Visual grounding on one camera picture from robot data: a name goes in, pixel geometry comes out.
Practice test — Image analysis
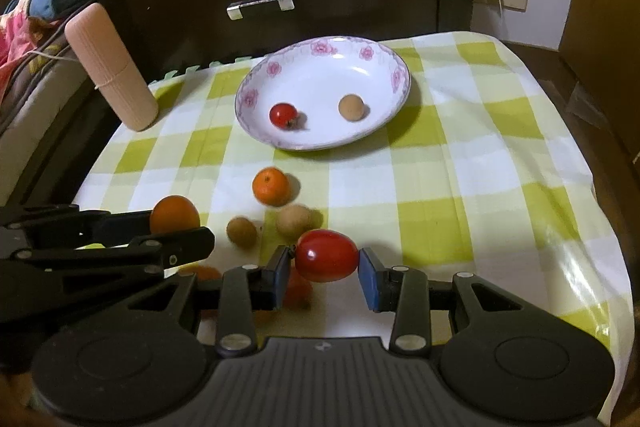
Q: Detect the small brown longan fruit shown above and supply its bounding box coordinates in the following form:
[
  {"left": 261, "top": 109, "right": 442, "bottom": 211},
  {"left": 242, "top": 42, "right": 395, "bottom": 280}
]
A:
[{"left": 338, "top": 94, "right": 366, "bottom": 122}]

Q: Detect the pink ribbed cylinder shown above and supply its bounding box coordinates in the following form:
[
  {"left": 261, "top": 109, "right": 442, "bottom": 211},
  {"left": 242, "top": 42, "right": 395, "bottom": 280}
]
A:
[{"left": 64, "top": 3, "right": 158, "bottom": 131}]

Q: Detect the small red cherry tomato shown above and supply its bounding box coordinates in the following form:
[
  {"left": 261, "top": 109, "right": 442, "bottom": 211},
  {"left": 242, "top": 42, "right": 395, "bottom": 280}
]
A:
[{"left": 269, "top": 103, "right": 299, "bottom": 130}]

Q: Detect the pink patterned fabric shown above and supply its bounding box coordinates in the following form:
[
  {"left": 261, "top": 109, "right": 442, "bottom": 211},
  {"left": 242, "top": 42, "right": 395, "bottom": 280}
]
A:
[{"left": 0, "top": 0, "right": 60, "bottom": 98}]

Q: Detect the white floral rimmed bowl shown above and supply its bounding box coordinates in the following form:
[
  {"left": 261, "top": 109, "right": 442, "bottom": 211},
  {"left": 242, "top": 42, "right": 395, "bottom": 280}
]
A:
[{"left": 234, "top": 37, "right": 412, "bottom": 150}]

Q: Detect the silver drawer handle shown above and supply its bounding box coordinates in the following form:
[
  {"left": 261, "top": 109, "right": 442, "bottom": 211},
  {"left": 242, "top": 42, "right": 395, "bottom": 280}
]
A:
[{"left": 226, "top": 0, "right": 295, "bottom": 20}]

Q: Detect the brown wooden door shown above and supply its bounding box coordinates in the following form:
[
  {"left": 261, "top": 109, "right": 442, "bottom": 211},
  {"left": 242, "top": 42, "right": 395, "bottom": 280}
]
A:
[{"left": 560, "top": 0, "right": 639, "bottom": 162}]

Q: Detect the green foam mat edge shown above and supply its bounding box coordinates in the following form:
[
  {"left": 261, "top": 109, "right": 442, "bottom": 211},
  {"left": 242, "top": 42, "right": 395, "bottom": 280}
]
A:
[{"left": 153, "top": 56, "right": 256, "bottom": 83}]

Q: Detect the large red tomato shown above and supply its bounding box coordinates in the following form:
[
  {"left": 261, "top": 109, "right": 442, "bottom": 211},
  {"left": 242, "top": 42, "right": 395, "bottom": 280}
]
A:
[{"left": 295, "top": 229, "right": 359, "bottom": 283}]

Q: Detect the green white checkered tablecloth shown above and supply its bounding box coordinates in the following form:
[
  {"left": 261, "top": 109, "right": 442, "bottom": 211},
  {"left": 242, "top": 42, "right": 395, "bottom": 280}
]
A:
[{"left": 69, "top": 30, "right": 637, "bottom": 425}]

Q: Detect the orange fruit under gripper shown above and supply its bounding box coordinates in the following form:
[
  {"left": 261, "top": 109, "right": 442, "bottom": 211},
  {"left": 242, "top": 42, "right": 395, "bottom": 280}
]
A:
[{"left": 178, "top": 263, "right": 222, "bottom": 282}]

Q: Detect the pale brown longan fruit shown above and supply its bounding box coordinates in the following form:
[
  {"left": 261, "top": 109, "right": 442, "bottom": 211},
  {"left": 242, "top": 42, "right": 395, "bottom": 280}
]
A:
[{"left": 276, "top": 205, "right": 314, "bottom": 241}]

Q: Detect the red tomato under gripper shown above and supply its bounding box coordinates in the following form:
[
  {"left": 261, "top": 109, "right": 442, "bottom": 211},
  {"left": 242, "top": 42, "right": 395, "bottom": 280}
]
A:
[{"left": 283, "top": 265, "right": 312, "bottom": 310}]

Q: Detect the small orange tangerine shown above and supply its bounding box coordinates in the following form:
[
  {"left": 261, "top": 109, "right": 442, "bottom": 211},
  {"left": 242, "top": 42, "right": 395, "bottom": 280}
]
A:
[{"left": 252, "top": 167, "right": 291, "bottom": 207}]

